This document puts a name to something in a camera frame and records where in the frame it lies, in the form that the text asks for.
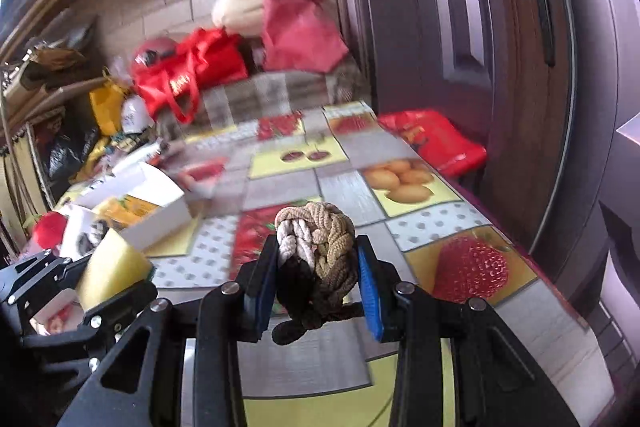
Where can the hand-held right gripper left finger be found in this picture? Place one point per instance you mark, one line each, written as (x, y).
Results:
(265, 292)

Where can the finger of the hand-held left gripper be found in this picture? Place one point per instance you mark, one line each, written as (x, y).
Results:
(45, 272)
(120, 307)

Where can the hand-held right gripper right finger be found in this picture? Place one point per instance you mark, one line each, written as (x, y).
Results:
(372, 297)

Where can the yellow sponge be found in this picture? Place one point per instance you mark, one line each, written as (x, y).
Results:
(110, 267)

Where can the red apple plush toy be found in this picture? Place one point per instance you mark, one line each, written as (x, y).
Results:
(50, 229)

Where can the cow print cloth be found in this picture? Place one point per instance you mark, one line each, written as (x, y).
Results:
(87, 237)

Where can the green yellow tissue pack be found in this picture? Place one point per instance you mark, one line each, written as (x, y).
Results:
(130, 207)

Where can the white cardboard box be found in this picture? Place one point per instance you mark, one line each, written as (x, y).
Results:
(160, 202)

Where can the yellow curtain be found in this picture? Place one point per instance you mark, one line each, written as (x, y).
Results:
(20, 192)

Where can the fruit print tablecloth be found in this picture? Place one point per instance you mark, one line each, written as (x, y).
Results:
(440, 212)

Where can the yellow black plastic bag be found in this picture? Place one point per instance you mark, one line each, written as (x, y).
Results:
(100, 157)

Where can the white red carton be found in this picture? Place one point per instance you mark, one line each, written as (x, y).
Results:
(140, 154)

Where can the red printed plastic bag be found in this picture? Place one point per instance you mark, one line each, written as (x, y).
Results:
(440, 142)

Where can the yellow shopping bag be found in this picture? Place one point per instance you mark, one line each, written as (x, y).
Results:
(107, 107)

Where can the white hard hat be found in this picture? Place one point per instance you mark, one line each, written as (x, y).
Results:
(132, 114)

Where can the metal storage shelf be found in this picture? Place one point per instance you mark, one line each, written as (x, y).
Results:
(60, 89)

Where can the plaid blanket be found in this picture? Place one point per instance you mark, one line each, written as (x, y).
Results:
(280, 92)

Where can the red tote bag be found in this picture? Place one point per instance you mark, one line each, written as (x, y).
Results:
(200, 62)

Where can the red helmet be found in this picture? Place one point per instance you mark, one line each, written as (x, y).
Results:
(150, 52)

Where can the dark brown door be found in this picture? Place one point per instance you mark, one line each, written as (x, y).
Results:
(425, 32)

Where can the white foam roll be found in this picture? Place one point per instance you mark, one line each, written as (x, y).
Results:
(235, 7)

